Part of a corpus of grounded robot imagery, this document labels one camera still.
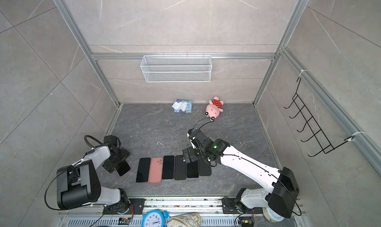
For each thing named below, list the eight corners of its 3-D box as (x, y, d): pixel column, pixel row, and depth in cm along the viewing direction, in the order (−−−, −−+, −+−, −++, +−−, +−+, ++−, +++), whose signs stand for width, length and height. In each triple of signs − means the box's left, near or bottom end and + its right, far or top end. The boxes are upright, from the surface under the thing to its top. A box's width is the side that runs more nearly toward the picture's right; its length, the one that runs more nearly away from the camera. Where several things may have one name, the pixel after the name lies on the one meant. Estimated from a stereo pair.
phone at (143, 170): (135, 182, 83) (134, 181, 81) (141, 159, 92) (140, 157, 90) (147, 182, 83) (146, 181, 81) (152, 159, 92) (151, 157, 90)
